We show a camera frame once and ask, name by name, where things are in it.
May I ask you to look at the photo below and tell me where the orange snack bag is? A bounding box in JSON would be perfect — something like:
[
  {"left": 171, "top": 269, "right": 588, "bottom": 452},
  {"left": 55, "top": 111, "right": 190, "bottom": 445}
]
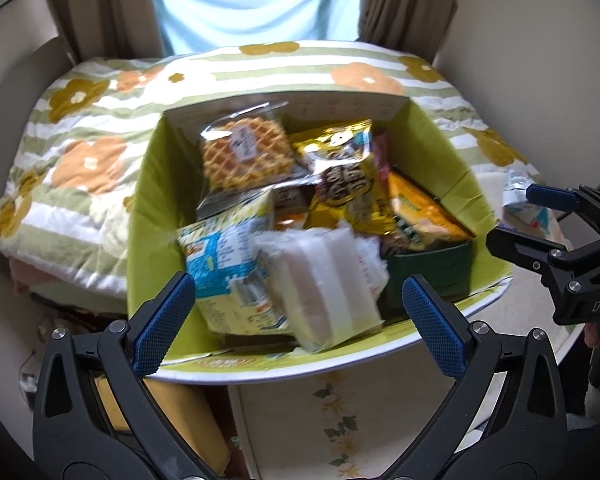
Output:
[{"left": 385, "top": 171, "right": 474, "bottom": 252}]

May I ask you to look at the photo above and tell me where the blue yellow chip bag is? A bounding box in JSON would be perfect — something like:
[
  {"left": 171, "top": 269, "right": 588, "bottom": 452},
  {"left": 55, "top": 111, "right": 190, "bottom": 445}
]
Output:
[{"left": 178, "top": 191, "right": 291, "bottom": 336}]

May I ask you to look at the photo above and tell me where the white translucent snack packet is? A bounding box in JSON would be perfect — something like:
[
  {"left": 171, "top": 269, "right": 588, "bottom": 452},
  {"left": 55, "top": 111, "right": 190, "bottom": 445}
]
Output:
[{"left": 253, "top": 221, "right": 389, "bottom": 353}]

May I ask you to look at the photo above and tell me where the yellow foil snack bag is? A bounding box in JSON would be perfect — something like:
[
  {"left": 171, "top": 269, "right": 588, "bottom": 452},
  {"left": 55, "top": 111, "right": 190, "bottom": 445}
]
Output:
[{"left": 289, "top": 118, "right": 396, "bottom": 236}]

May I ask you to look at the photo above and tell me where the waffle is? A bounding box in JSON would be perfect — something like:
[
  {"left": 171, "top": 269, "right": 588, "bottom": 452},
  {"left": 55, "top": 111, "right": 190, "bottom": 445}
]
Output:
[{"left": 199, "top": 101, "right": 309, "bottom": 193}]

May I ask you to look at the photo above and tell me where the silver blue snack bag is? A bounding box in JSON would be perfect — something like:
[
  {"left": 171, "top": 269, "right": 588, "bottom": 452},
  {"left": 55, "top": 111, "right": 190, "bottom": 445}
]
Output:
[{"left": 501, "top": 169, "right": 552, "bottom": 238}]

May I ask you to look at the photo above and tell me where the floral striped quilt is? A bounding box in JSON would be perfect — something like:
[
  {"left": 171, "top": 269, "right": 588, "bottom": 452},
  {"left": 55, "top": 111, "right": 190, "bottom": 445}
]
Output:
[{"left": 0, "top": 40, "right": 533, "bottom": 298}]

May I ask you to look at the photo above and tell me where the green cardboard box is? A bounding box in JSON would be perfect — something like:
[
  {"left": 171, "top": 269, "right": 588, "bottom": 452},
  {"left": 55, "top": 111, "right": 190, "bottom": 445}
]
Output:
[{"left": 126, "top": 90, "right": 513, "bottom": 385}]

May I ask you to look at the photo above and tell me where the right brown curtain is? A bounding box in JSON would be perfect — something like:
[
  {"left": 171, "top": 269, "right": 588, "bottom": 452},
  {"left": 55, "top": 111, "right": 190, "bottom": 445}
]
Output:
[{"left": 358, "top": 0, "right": 457, "bottom": 62}]

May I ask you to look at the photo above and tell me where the brown curtain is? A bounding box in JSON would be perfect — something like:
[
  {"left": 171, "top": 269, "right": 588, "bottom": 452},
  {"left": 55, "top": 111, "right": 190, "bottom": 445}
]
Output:
[
  {"left": 46, "top": 0, "right": 164, "bottom": 62},
  {"left": 358, "top": 0, "right": 457, "bottom": 62}
]

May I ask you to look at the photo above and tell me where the left brown curtain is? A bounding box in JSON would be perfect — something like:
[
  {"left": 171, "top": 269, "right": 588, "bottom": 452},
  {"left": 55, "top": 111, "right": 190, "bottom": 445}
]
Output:
[{"left": 46, "top": 0, "right": 164, "bottom": 62}]

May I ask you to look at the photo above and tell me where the light blue sheer curtain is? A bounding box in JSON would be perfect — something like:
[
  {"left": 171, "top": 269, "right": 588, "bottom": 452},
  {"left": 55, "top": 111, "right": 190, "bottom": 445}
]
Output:
[{"left": 154, "top": 0, "right": 361, "bottom": 54}]

